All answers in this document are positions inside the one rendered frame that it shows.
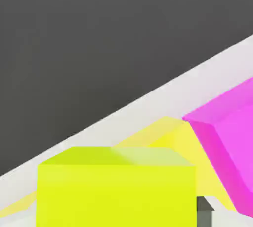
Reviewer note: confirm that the small lime yellow cube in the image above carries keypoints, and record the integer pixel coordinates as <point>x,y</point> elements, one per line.
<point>116,195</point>

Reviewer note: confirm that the large yellow box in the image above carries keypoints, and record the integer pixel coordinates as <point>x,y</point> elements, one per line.
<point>177,138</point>

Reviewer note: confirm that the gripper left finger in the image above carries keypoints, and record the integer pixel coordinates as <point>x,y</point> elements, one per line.
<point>19,221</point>

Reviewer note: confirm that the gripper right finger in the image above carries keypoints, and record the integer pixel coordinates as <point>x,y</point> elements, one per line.
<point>204,217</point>

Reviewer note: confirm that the large magenta box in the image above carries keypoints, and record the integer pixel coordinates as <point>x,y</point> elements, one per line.
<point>237,142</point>

